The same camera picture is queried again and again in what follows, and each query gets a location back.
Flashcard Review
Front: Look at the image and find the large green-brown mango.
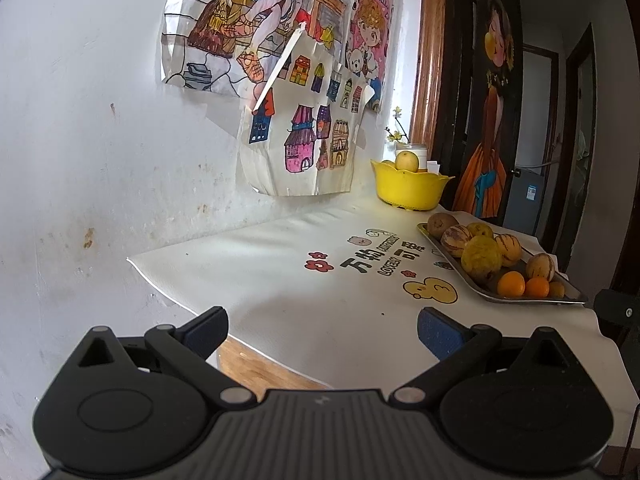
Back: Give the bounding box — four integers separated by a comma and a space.
460, 235, 503, 281

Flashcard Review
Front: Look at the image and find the grey refrigerator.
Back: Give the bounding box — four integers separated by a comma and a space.
502, 165, 546, 236

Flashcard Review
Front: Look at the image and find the dark doorway frame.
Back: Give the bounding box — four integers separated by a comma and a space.
555, 22, 598, 271

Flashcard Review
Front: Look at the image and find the white printed table mat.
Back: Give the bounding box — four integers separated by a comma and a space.
127, 200, 626, 461

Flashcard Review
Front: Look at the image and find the girl with teddy drawing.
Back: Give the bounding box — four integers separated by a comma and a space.
347, 0, 396, 111

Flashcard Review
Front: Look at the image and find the yellow plastic bowl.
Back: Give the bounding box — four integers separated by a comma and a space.
370, 159, 455, 211

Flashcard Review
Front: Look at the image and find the houses drawing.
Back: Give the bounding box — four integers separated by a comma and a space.
239, 35, 376, 197

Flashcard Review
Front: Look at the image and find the colourful figure drawing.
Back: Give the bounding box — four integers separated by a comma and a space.
160, 0, 361, 98

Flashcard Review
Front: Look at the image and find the medium striped pepino melon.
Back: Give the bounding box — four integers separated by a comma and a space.
440, 225, 473, 259

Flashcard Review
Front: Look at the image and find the white jar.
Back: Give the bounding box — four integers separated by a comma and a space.
395, 143, 429, 171

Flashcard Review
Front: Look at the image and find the brown kiwi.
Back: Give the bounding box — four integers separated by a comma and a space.
427, 213, 460, 240

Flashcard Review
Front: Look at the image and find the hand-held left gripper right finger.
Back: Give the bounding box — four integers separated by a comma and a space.
390, 306, 583, 408

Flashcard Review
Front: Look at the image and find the brown wooden door frame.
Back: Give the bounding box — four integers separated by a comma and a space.
410, 0, 448, 161

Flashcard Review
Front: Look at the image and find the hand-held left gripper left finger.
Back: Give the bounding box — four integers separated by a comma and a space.
70, 306, 253, 408

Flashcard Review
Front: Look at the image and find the large striped pepino melon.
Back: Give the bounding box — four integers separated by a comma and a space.
494, 233, 523, 267

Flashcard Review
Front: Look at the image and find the orange dress lady poster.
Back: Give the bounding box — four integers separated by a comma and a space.
452, 0, 523, 221

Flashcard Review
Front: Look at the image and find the small striped pepino melon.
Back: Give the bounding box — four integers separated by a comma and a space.
524, 252, 556, 282

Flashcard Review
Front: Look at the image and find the metal tray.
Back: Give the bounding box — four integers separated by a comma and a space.
417, 222, 587, 306

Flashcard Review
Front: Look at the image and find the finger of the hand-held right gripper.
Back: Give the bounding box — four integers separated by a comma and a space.
593, 287, 640, 343

